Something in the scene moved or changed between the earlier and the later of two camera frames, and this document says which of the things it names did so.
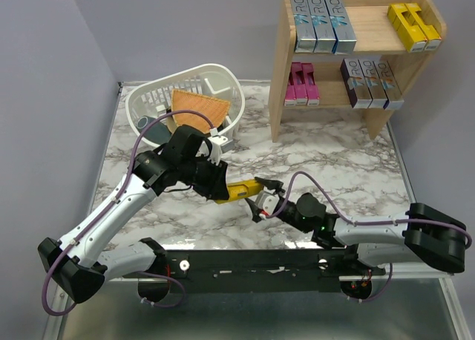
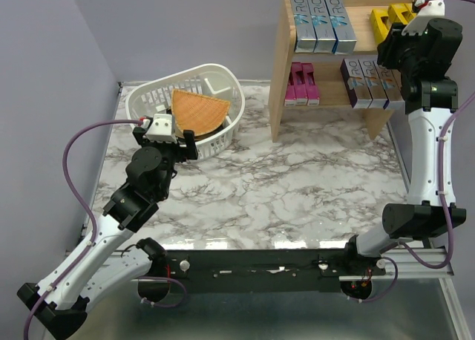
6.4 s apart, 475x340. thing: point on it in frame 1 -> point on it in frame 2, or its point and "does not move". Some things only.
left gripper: [216, 188] -> [188, 152]
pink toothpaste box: [299, 84] does not move
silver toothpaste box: [375, 85] does not move
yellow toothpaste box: [240, 190] -> [378, 27]
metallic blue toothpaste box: [346, 38] does not move
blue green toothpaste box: [306, 38] does not move
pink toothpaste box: [290, 98] does not move
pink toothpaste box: [310, 84] does not move
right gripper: [272, 184] -> [387, 48]
